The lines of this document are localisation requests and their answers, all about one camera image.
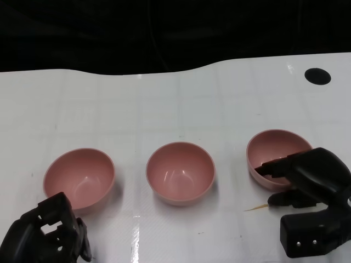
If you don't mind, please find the thin wooden sliver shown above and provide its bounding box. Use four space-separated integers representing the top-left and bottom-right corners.
244 203 271 212

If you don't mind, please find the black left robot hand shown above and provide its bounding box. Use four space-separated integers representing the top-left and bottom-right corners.
0 191 93 263

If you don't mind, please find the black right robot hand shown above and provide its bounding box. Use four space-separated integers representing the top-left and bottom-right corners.
254 147 351 211

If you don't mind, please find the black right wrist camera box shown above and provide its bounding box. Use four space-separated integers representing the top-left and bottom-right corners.
280 204 351 259

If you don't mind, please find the black round table grommet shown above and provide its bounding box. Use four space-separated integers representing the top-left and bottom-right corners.
304 67 332 85

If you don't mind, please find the pink plastic bowl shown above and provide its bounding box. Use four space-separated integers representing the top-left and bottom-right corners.
145 141 216 206
246 129 313 192
42 147 116 211

